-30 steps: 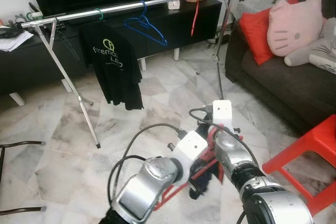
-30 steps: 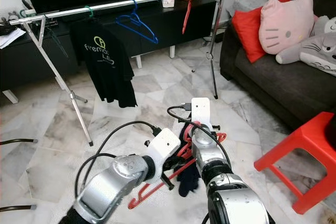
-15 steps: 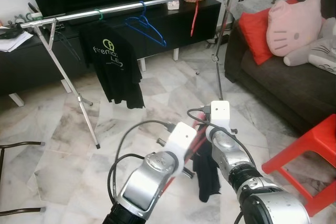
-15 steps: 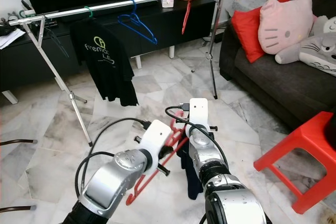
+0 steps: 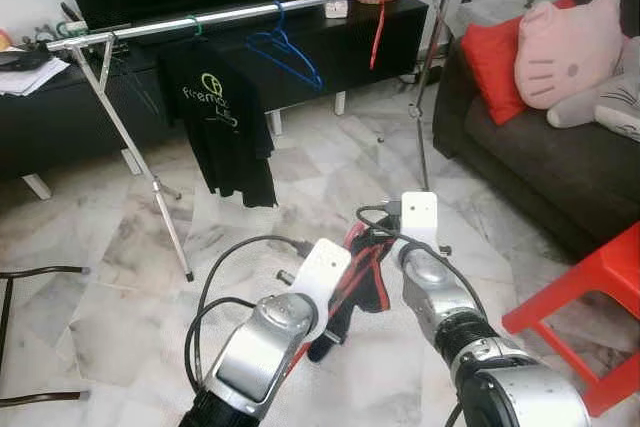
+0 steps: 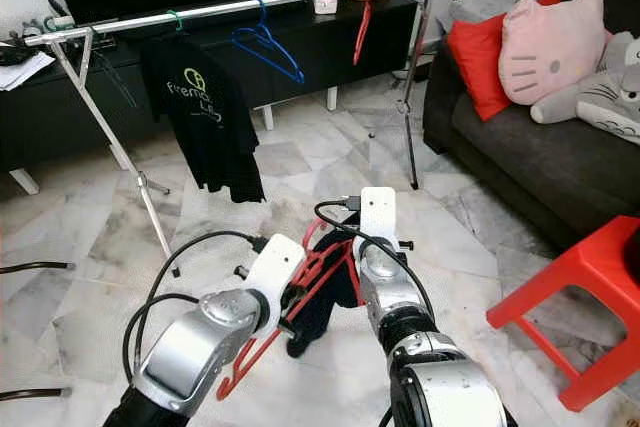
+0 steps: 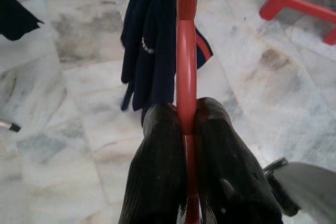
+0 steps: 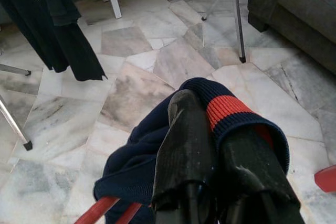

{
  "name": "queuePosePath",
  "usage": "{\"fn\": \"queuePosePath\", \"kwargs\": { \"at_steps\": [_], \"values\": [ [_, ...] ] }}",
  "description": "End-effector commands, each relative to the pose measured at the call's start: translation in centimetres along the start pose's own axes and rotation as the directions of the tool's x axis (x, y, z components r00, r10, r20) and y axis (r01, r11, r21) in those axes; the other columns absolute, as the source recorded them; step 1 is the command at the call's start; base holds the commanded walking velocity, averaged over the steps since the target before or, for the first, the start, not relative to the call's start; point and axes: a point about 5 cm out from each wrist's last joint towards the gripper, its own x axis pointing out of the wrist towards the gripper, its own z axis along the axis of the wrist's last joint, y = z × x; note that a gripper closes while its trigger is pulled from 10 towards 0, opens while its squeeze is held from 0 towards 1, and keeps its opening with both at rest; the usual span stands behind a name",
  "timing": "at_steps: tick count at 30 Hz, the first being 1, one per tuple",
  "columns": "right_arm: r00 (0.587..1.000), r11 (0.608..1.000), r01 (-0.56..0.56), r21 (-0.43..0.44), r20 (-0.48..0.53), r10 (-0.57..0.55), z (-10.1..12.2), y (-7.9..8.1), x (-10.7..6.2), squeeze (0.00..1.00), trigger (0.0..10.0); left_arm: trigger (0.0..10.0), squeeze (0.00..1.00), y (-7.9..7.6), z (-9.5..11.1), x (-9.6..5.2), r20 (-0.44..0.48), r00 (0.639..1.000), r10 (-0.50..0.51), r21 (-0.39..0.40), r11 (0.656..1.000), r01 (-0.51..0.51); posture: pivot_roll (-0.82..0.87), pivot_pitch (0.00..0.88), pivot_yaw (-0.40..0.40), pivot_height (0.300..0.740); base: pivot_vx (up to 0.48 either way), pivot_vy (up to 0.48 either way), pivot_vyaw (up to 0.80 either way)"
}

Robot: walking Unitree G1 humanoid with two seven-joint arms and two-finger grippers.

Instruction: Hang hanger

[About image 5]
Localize red cushion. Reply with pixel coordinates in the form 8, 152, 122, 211
460, 0, 579, 128

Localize white lace table cloth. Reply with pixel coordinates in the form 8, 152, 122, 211
462, 0, 546, 33

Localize dark grey sofa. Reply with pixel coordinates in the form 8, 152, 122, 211
432, 0, 640, 263

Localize dark garment with red stripe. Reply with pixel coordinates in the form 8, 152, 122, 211
305, 227, 396, 363

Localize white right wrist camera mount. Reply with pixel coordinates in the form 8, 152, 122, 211
398, 192, 441, 258

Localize red plastic stool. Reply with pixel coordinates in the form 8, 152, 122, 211
500, 222, 640, 418

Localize red plastic hanger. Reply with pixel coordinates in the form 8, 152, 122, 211
270, 222, 396, 378
368, 0, 391, 73

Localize silver metal clothes rack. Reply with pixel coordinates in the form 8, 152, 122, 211
45, 0, 471, 283

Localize black tv cabinet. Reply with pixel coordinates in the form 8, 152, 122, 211
0, 0, 431, 183

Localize pink cat face pillow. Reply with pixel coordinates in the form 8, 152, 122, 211
515, 0, 626, 111

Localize white papers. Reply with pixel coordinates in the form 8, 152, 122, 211
0, 52, 71, 98

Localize black wire hanger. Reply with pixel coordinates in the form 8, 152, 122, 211
105, 37, 161, 118

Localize blue plastic hanger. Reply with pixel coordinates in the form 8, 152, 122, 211
245, 2, 326, 93

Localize grey totoro pillow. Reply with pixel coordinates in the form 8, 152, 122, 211
547, 37, 640, 143

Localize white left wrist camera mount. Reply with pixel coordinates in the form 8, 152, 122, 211
290, 237, 353, 343

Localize black electronics pile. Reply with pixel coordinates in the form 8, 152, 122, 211
35, 2, 91, 48

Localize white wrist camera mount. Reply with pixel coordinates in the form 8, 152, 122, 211
290, 237, 353, 343
398, 192, 441, 258

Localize black t-shirt with green print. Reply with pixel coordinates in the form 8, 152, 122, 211
160, 37, 279, 210

